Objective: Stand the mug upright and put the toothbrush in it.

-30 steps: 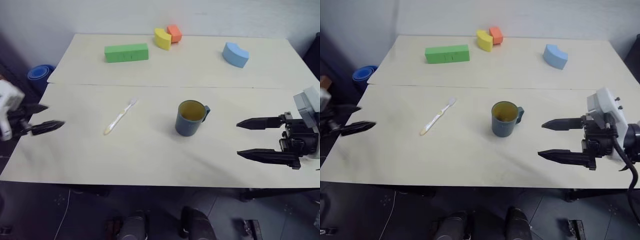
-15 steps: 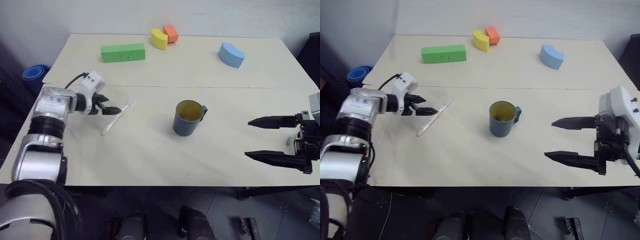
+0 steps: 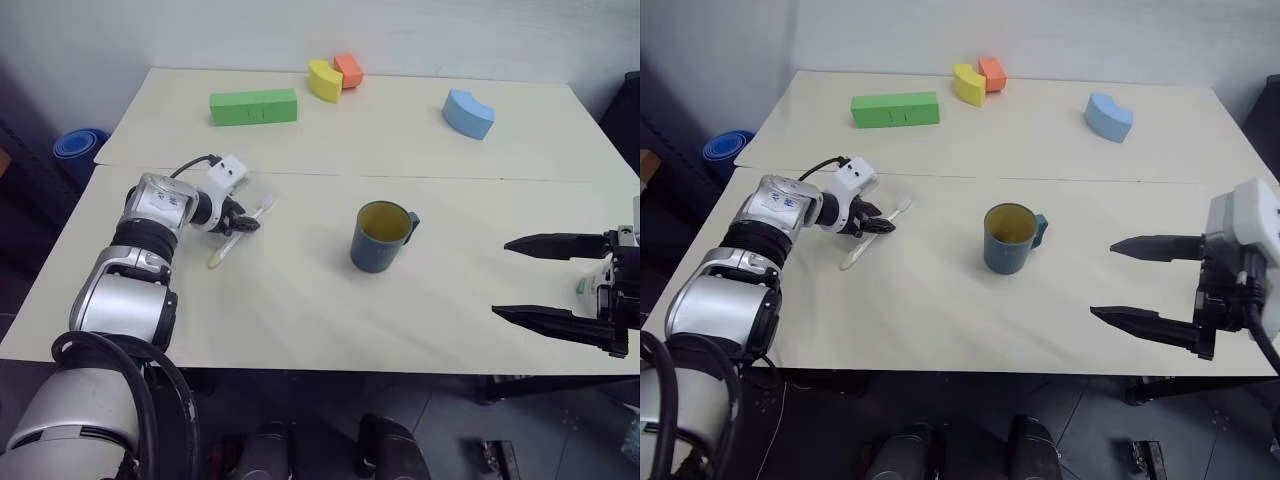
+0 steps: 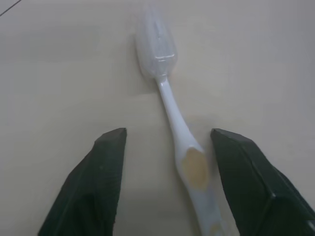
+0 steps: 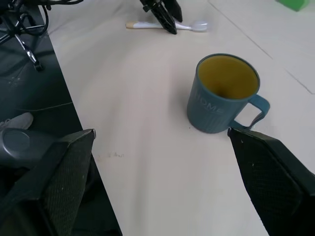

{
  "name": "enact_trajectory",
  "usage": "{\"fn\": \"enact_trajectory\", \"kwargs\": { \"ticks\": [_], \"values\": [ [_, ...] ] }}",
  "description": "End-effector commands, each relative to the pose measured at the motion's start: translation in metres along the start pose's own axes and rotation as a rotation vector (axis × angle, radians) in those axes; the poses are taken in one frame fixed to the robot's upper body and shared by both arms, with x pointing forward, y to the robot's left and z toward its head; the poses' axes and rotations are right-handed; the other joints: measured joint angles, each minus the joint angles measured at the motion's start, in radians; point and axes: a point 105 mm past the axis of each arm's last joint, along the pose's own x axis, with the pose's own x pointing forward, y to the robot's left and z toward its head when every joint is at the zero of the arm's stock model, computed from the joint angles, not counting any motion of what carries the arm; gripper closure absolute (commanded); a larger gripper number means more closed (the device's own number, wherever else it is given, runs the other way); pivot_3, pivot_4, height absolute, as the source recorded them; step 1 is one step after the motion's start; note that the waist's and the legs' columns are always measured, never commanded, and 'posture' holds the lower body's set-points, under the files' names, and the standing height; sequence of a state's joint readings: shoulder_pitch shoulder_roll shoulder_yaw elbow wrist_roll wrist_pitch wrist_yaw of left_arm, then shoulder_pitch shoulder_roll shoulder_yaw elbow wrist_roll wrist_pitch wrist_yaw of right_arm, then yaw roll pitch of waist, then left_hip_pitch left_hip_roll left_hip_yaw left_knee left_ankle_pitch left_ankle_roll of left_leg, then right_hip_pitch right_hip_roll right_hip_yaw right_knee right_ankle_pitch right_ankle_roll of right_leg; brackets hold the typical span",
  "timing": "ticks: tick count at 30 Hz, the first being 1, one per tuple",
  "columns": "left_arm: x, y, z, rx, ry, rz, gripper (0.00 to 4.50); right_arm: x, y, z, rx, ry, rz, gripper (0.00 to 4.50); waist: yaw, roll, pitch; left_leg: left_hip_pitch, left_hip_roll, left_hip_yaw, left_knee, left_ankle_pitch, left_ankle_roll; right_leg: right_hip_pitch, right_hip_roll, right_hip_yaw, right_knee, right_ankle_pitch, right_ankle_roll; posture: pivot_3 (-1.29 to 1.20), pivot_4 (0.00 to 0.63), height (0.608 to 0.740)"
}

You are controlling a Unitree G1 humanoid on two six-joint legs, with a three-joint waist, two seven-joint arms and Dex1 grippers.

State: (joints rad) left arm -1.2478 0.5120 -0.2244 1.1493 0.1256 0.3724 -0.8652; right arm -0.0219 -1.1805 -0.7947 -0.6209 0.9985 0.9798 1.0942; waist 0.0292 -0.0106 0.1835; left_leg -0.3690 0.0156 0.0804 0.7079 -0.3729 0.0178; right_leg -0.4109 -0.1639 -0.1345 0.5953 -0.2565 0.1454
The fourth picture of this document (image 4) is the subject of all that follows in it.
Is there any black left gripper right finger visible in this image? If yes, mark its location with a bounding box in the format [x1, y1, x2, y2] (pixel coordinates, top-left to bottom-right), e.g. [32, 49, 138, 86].
[210, 128, 315, 236]

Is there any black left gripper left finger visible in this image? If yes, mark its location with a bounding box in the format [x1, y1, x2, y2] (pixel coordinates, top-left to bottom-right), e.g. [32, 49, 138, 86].
[37, 127, 127, 236]

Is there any white toothbrush with clear cap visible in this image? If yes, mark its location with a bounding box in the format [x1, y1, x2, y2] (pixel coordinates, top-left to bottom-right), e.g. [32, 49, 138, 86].
[135, 3, 228, 236]

